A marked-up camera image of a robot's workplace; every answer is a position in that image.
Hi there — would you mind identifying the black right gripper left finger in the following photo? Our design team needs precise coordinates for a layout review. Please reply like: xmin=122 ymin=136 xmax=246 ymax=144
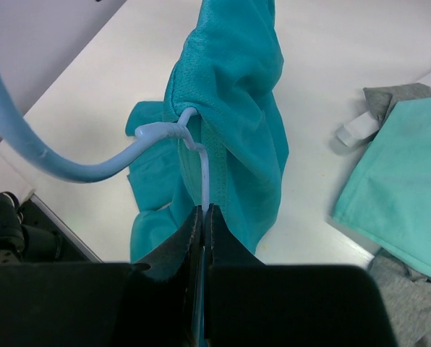
xmin=0 ymin=207 xmax=202 ymax=346

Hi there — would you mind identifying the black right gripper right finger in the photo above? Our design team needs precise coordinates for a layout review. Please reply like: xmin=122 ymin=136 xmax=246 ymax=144
xmin=204 ymin=205 xmax=396 ymax=346

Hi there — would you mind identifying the grey cloth on table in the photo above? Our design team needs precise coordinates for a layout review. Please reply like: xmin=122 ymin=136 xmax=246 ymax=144
xmin=363 ymin=83 xmax=431 ymax=346

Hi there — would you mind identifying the mint green t shirt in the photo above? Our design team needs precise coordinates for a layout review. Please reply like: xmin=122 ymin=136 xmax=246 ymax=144
xmin=332 ymin=98 xmax=431 ymax=277

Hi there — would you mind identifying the teal blue t shirt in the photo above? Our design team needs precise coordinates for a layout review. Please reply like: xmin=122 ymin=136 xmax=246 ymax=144
xmin=125 ymin=1 xmax=289 ymax=262

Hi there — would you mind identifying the metal clothes rack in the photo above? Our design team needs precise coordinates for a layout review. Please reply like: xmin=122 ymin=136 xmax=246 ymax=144
xmin=336 ymin=111 xmax=380 ymax=147

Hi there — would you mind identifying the light blue wire hanger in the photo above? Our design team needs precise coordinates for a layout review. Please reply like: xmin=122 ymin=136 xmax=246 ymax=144
xmin=0 ymin=76 xmax=210 ymax=346

